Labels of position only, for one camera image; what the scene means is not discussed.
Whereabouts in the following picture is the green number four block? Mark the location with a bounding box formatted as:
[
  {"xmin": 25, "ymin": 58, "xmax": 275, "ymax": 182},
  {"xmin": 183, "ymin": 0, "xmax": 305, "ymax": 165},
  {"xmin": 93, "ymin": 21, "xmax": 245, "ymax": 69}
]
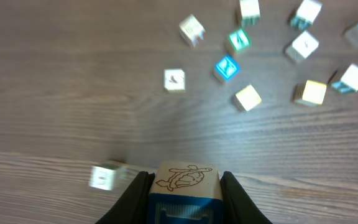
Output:
[{"xmin": 225, "ymin": 28, "xmax": 252, "ymax": 57}]

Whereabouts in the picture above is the yellow block left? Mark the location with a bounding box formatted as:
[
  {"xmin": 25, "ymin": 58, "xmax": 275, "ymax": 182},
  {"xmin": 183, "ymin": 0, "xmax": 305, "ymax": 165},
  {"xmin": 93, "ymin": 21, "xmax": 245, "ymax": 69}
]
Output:
[{"xmin": 233, "ymin": 85, "xmax": 262, "ymax": 111}]

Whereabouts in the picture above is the cream block teal side lower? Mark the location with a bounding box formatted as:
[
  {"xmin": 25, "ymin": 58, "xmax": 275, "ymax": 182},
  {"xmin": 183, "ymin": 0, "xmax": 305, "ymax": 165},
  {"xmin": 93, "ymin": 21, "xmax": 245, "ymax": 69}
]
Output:
[{"xmin": 329, "ymin": 63, "xmax": 358, "ymax": 94}]

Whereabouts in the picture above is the cream block teal side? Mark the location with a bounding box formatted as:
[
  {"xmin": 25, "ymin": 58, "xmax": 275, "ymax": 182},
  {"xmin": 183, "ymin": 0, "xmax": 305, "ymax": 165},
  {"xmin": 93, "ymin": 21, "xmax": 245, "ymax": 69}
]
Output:
[
  {"xmin": 289, "ymin": 0, "xmax": 323, "ymax": 30},
  {"xmin": 329, "ymin": 63, "xmax": 358, "ymax": 94}
]

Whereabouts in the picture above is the block with red side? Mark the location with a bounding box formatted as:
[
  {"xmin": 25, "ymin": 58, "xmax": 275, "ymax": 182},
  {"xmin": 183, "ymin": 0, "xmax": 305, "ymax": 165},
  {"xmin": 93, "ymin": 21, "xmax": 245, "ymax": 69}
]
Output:
[{"xmin": 179, "ymin": 14, "xmax": 205, "ymax": 47}]

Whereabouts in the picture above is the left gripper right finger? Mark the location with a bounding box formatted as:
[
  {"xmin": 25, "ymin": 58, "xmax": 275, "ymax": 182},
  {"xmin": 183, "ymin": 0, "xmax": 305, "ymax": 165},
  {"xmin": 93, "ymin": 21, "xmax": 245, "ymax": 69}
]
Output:
[{"xmin": 220, "ymin": 171, "xmax": 272, "ymax": 224}]

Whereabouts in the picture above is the yellow block right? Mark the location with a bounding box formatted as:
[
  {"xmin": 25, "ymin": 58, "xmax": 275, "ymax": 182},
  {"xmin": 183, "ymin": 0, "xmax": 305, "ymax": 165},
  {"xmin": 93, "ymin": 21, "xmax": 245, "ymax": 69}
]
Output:
[{"xmin": 293, "ymin": 80, "xmax": 327, "ymax": 106}]

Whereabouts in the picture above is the cream block with red drawing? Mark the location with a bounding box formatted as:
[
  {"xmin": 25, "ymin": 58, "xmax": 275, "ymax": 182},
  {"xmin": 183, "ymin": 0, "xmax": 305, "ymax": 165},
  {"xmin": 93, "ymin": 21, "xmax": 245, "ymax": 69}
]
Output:
[{"xmin": 163, "ymin": 68, "xmax": 186, "ymax": 91}]

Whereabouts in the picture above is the block with green letter side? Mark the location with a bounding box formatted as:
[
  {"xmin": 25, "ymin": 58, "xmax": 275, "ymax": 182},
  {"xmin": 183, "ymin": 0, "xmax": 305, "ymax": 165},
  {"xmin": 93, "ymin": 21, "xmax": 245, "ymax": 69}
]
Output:
[{"xmin": 237, "ymin": 0, "xmax": 260, "ymax": 27}]

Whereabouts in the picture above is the blue X block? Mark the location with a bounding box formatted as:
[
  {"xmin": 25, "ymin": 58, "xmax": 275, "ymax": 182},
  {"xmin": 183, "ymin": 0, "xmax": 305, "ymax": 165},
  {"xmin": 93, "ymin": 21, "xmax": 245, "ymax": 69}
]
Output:
[{"xmin": 213, "ymin": 55, "xmax": 241, "ymax": 83}]

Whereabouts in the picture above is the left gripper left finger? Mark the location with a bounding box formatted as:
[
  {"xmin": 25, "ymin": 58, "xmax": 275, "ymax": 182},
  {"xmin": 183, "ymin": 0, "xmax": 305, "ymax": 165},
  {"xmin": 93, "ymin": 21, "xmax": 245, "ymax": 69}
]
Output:
[{"xmin": 95, "ymin": 171, "xmax": 155, "ymax": 224}]

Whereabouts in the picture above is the yellow block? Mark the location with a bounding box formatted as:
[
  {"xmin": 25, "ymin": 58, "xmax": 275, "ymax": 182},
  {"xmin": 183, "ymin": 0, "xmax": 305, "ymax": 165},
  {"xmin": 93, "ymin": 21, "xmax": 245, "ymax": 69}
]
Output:
[
  {"xmin": 293, "ymin": 80, "xmax": 327, "ymax": 106},
  {"xmin": 233, "ymin": 85, "xmax": 262, "ymax": 111}
]

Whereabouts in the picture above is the cream block blue side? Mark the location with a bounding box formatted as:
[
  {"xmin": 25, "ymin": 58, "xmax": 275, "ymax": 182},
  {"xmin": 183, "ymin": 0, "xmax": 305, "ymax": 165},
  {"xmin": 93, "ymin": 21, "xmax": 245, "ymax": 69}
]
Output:
[{"xmin": 285, "ymin": 30, "xmax": 319, "ymax": 63}]

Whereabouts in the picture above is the blue P block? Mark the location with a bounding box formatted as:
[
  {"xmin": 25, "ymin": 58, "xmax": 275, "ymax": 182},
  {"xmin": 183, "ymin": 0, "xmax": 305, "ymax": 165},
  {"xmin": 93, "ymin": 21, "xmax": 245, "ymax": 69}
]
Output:
[{"xmin": 147, "ymin": 161, "xmax": 223, "ymax": 224}]

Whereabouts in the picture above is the cream block teal side top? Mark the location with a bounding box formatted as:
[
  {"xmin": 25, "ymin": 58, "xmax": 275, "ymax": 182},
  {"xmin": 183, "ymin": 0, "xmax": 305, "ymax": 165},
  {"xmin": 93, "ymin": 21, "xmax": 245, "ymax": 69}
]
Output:
[{"xmin": 289, "ymin": 0, "xmax": 323, "ymax": 30}]

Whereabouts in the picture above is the cream block green R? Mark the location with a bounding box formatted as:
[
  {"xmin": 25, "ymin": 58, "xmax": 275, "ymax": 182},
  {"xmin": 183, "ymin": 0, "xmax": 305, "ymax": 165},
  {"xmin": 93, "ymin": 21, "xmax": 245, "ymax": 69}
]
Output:
[{"xmin": 89, "ymin": 161, "xmax": 127, "ymax": 191}]

